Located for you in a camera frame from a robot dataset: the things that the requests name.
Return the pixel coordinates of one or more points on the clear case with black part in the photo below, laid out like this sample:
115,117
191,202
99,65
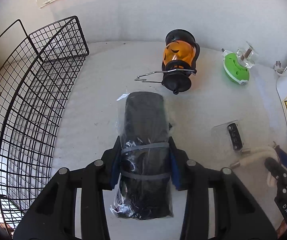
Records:
227,138

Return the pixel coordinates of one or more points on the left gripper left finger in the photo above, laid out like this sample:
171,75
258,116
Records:
52,214

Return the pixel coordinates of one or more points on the black wire basket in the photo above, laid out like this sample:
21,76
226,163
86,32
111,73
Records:
36,80

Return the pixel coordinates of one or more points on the black bundle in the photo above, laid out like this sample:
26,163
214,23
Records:
144,191

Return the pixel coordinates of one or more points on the right human hand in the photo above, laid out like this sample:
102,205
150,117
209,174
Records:
281,229

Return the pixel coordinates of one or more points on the orange pumpkin lantern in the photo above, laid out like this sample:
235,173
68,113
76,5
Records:
178,63

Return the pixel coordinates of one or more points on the green round plug device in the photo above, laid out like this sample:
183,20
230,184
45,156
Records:
233,69

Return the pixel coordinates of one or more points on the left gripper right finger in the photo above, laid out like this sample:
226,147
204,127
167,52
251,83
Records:
237,214

